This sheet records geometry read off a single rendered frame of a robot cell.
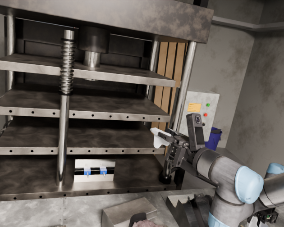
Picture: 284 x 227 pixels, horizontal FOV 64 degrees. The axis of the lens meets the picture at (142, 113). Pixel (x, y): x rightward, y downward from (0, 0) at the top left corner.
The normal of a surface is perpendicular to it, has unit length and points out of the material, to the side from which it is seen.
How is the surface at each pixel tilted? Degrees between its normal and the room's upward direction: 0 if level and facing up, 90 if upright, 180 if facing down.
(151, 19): 90
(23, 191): 0
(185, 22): 90
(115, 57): 90
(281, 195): 104
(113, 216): 0
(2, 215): 0
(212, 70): 90
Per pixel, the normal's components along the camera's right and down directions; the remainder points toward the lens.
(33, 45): 0.30, 0.30
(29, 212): 0.14, -0.95
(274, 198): -0.63, 0.35
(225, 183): -0.80, 0.05
